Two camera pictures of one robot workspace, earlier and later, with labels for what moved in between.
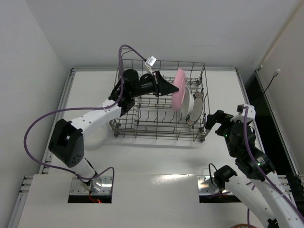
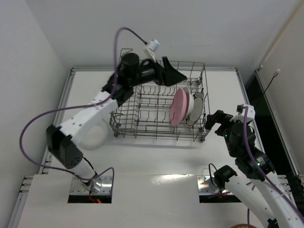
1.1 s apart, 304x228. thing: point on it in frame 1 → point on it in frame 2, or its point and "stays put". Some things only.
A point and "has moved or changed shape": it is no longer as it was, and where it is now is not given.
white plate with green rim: (194, 116) stays put
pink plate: (178, 97) has moved or changed shape
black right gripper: (220, 121) stays put
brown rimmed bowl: (243, 225) stays put
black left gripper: (156, 83) → (160, 71)
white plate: (95, 136) stays put
